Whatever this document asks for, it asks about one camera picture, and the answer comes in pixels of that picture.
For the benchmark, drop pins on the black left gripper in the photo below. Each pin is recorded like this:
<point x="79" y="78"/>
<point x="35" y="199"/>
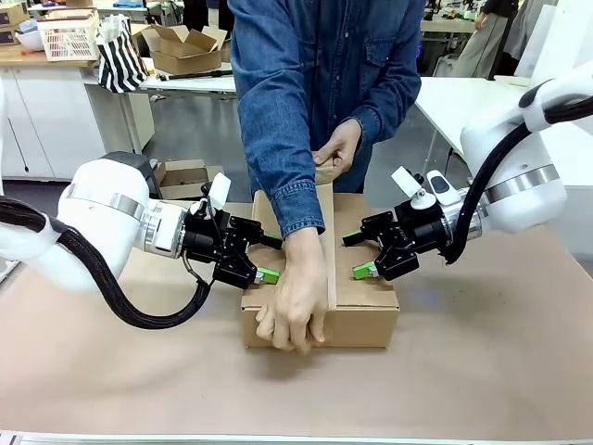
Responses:
<point x="208" y="238"/>

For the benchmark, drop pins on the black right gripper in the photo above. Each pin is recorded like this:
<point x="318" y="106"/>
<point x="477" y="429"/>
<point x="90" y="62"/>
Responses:
<point x="424" y="229"/>

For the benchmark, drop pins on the brown cardboard shipping box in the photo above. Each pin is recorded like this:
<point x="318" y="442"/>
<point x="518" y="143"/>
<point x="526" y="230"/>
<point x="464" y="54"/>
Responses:
<point x="366" y="320"/>

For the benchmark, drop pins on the brown packing tape roll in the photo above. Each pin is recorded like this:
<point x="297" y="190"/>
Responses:
<point x="326" y="174"/>

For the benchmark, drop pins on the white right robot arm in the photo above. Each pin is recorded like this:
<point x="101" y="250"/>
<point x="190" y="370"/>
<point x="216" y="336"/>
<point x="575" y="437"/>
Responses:
<point x="509" y="148"/>

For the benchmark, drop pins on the person's right forearm denim sleeve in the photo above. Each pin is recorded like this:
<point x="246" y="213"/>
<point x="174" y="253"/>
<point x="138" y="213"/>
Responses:
<point x="292" y="194"/>

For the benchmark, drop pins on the person's left forearm denim sleeve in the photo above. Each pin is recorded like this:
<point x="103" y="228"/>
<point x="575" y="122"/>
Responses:
<point x="384" y="116"/>

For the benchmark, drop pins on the open empty cardboard box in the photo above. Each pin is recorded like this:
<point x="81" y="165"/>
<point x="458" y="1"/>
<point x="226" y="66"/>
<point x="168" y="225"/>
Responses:
<point x="185" y="60"/>

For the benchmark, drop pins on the person's right hand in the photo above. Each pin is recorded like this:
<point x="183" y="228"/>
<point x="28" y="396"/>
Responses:
<point x="299" y="301"/>

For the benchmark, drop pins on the person's left hand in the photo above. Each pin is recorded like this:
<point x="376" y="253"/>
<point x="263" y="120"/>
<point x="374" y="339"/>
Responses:
<point x="345" y="139"/>

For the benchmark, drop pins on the white glossy table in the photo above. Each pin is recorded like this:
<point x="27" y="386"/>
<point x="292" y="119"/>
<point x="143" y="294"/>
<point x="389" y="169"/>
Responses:
<point x="445" y="102"/>

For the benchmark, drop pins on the white desk with grey legs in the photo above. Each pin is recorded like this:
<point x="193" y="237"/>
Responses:
<point x="194" y="85"/>

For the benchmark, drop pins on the long black rod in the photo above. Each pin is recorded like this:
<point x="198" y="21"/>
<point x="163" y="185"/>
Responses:
<point x="199" y="75"/>

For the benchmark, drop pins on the person in denim shirt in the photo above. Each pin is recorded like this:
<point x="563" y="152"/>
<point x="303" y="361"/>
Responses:
<point x="315" y="55"/>

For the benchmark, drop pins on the person in grey skirt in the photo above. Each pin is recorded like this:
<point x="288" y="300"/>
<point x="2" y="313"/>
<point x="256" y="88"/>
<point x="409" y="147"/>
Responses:
<point x="482" y="46"/>

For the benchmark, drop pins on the black white striped bag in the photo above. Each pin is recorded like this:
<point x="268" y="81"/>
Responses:
<point x="118" y="65"/>

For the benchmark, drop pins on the wooden top white cabinet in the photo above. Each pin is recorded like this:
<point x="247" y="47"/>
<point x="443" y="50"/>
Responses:
<point x="46" y="116"/>

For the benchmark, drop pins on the white plastic basket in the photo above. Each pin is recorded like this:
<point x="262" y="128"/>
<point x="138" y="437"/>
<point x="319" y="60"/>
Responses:
<point x="69" y="41"/>

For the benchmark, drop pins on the stacked small cardboard boxes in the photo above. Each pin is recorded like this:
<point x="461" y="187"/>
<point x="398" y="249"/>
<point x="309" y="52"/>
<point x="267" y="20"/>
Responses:
<point x="11" y="14"/>

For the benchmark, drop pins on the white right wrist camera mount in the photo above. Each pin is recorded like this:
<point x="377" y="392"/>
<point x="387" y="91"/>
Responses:
<point x="404" y="181"/>

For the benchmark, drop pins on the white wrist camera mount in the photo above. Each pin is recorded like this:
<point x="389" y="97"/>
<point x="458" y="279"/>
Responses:
<point x="404" y="181"/>
<point x="220" y="187"/>

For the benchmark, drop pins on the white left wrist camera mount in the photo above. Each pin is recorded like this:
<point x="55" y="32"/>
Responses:
<point x="220" y="187"/>

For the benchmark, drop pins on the aluminium table edge rail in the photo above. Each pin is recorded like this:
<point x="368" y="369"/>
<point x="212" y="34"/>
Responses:
<point x="296" y="439"/>

